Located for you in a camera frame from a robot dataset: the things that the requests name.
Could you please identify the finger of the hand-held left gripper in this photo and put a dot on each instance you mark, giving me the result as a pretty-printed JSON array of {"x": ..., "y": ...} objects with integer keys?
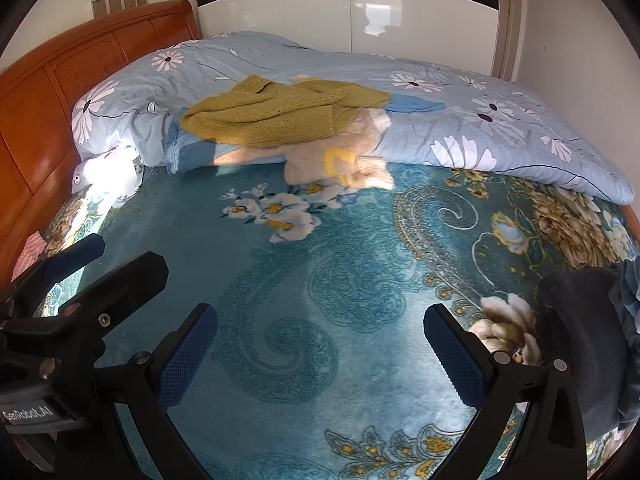
[
  {"x": 130, "y": 280},
  {"x": 75, "y": 255}
]

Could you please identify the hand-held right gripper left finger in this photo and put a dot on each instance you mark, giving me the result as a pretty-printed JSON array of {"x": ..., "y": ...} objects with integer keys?
[{"x": 185, "y": 355}]

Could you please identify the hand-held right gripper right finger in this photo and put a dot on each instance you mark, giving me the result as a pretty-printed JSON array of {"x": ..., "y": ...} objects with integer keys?
[{"x": 452, "y": 355}]

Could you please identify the yellow knitted sweater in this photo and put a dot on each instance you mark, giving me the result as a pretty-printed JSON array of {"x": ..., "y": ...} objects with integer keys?
[{"x": 260, "y": 115}]

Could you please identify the red patterned cloth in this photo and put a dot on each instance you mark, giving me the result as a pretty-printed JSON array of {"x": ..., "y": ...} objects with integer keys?
[{"x": 30, "y": 255}]

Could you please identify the white floral pillow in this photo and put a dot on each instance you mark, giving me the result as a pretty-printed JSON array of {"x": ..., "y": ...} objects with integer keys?
[{"x": 107, "y": 172}]

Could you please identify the dark grey fleece garment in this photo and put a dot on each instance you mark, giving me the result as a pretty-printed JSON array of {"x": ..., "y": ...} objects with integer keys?
[{"x": 585, "y": 340}]

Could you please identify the wooden headboard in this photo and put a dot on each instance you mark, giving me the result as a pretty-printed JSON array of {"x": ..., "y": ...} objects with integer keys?
[{"x": 40, "y": 110}]

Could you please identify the teal floral blanket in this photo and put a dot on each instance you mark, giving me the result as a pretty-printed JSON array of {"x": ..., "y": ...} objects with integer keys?
[{"x": 320, "y": 270}]

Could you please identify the blue denim cloth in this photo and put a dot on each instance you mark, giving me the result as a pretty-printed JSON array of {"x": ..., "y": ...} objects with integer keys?
[{"x": 630, "y": 300}]

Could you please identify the beige fuzzy garment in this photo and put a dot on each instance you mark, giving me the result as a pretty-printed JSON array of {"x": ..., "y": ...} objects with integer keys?
[{"x": 310, "y": 165}]

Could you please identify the light blue garment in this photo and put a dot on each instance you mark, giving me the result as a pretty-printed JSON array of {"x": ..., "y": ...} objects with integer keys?
[{"x": 412, "y": 105}]

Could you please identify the blue floral duvet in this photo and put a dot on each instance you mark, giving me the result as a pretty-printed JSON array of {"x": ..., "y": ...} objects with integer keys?
[{"x": 300, "y": 60}]

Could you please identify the white glossy wardrobe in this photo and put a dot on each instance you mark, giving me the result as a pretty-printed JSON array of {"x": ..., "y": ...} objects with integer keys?
[{"x": 280, "y": 15}]

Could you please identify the white door frame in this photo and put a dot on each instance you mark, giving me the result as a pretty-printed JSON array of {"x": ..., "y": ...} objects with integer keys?
[{"x": 507, "y": 20}]

